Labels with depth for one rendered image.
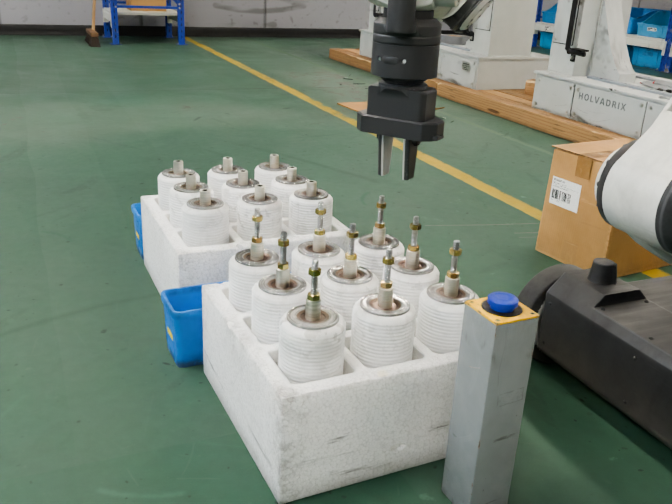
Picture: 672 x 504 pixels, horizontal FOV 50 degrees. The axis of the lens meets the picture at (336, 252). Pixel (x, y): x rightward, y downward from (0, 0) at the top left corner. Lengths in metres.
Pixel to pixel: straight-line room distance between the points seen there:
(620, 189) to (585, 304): 0.30
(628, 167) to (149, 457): 0.84
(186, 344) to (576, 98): 2.67
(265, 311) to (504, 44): 3.48
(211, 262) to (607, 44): 2.70
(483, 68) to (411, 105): 3.41
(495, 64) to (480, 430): 3.54
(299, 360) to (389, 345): 0.14
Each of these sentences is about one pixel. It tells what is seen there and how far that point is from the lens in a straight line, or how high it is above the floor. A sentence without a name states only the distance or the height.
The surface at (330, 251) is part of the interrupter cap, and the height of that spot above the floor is 0.25.
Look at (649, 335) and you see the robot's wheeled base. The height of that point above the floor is 0.19.
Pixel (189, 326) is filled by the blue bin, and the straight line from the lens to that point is 1.38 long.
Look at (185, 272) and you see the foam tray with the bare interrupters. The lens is 1.47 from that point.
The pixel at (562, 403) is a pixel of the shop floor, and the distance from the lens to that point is 1.41.
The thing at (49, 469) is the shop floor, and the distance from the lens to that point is 1.21.
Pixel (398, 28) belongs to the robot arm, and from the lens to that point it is 0.92.
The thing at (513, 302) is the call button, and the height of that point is 0.33.
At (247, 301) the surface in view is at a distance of 1.23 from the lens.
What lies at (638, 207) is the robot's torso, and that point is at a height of 0.43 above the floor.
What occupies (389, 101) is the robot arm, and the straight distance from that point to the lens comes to 0.98.
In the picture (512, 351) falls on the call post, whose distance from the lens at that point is 0.98.
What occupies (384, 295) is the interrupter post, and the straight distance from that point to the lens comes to 1.07.
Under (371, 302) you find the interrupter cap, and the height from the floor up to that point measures 0.25.
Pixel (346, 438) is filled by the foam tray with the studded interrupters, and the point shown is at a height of 0.09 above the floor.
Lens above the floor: 0.72
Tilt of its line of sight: 22 degrees down
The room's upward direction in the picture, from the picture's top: 3 degrees clockwise
